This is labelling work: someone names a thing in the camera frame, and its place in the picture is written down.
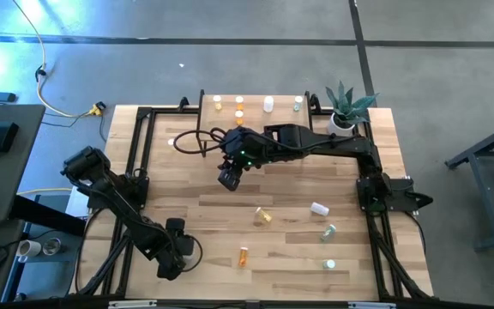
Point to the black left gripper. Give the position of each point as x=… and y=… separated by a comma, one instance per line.
x=176, y=249

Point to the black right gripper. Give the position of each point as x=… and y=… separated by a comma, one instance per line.
x=247, y=148

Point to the pale yellow pill bottle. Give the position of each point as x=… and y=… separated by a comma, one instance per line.
x=217, y=99
x=264, y=215
x=171, y=142

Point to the orange pill bottle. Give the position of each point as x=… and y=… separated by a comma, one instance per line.
x=239, y=114
x=239, y=99
x=243, y=257

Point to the green pill bottle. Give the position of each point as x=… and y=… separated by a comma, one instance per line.
x=329, y=232
x=298, y=101
x=329, y=264

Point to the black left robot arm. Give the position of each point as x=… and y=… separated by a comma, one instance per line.
x=129, y=216

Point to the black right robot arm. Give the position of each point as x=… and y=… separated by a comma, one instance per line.
x=337, y=143

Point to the wooden shelf with black legs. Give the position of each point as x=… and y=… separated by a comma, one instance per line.
x=255, y=116

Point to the white paper sheet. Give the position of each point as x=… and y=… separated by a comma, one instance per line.
x=75, y=201

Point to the green plant in white pot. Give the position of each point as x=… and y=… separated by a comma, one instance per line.
x=340, y=126

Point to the clear glass cup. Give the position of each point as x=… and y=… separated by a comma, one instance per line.
x=52, y=246

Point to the black desk beam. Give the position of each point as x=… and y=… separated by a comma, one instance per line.
x=45, y=216

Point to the blue-grey metal cart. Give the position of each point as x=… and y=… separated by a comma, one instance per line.
x=480, y=193

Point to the silver metal bracket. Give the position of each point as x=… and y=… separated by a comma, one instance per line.
x=371, y=305
x=131, y=304

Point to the black aluminium table frame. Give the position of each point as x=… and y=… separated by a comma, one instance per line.
x=165, y=110

